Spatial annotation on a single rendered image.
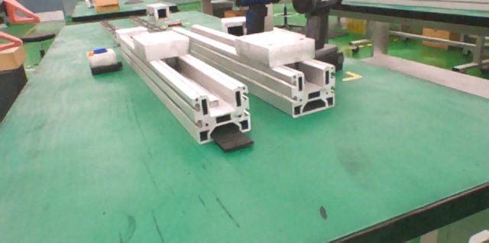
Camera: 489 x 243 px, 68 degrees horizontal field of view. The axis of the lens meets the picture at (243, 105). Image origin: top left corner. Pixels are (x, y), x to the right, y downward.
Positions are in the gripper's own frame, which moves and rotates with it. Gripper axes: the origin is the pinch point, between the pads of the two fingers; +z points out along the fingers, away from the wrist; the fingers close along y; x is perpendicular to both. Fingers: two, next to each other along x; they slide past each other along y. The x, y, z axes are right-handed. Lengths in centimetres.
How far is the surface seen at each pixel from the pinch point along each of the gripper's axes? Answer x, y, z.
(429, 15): 16, 85, 148
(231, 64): -1.5, -1.0, 48.3
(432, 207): -25, -50, 69
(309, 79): -13, -16, 63
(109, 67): 22.0, 15.8, 13.6
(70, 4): 610, 895, -350
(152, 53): -1.9, -2.8, 29.1
